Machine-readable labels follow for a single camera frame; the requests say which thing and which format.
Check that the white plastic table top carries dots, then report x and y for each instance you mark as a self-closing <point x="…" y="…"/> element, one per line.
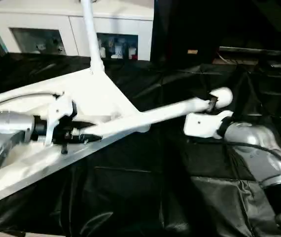
<point x="81" y="98"/>

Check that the white plastic table leg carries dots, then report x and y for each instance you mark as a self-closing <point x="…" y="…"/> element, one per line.
<point x="155" y="114"/>
<point x="92" y="34"/>

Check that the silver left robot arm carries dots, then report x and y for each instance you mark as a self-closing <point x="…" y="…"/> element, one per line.
<point x="2" y="133"/>

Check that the small orange label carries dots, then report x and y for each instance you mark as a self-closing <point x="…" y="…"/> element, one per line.
<point x="193" y="51"/>

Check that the long black bar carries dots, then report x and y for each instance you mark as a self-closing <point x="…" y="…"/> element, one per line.
<point x="259" y="52"/>

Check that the black table mat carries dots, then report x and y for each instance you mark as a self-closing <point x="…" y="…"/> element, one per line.
<point x="180" y="187"/>

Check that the white glass-door cabinet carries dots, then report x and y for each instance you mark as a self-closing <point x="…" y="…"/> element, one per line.
<point x="56" y="19"/>

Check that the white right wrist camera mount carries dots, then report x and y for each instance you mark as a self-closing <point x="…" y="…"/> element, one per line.
<point x="204" y="124"/>

